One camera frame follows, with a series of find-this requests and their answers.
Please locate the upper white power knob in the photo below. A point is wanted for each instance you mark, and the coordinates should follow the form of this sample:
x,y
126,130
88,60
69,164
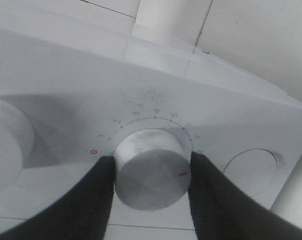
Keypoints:
x,y
16,143

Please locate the white round post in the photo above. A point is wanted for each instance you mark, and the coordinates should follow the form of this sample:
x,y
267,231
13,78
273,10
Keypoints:
x,y
156,20

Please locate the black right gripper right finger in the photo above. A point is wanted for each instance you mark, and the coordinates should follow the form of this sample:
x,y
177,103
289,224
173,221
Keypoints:
x,y
221,211

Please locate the white timer knob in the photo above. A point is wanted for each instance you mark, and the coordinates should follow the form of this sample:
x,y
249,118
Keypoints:
x,y
152,171

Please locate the white microwave oven body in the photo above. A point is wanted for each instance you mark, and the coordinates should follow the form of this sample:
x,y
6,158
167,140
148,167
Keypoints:
x,y
82,103

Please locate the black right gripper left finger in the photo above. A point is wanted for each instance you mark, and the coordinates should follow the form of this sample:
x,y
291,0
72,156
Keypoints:
x,y
81,214

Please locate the round white door button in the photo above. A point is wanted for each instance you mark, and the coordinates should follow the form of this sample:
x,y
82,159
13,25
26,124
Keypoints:
x,y
252,170

